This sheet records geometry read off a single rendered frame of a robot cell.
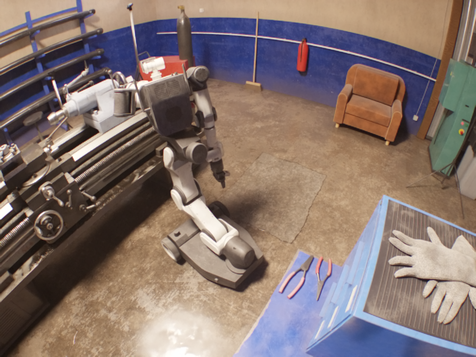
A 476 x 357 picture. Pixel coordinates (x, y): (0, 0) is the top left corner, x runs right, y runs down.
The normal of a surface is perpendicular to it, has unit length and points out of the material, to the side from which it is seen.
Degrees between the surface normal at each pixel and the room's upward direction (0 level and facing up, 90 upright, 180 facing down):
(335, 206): 0
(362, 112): 90
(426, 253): 3
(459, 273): 10
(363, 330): 90
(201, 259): 0
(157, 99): 75
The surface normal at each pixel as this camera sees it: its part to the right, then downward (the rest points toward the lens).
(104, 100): 0.80, 0.07
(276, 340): 0.00, -0.76
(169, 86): 0.47, 0.36
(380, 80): -0.51, 0.47
